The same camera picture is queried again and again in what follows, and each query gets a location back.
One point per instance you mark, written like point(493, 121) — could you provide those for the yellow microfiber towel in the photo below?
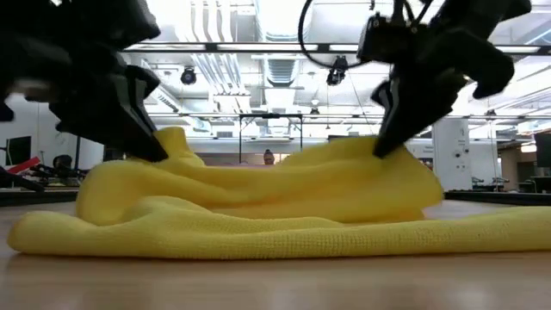
point(258, 215)

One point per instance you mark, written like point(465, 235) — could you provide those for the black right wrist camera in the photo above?
point(383, 39)

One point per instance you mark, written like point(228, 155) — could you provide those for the black monitor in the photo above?
point(19, 150)
point(544, 150)

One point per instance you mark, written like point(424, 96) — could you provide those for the person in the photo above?
point(269, 157)

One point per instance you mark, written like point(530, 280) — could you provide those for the black background robot arms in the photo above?
point(60, 170)

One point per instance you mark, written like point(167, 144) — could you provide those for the white column with signs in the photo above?
point(450, 150)

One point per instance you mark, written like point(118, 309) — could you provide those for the black ceiling spotlight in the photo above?
point(188, 76)

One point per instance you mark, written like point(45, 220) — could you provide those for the red background object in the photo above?
point(26, 165)

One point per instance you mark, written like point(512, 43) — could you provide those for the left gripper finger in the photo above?
point(112, 26)
point(99, 112)

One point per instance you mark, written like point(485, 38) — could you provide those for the black metal frame stand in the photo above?
point(271, 115)

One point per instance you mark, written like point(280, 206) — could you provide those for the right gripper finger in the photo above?
point(385, 97)
point(422, 99)

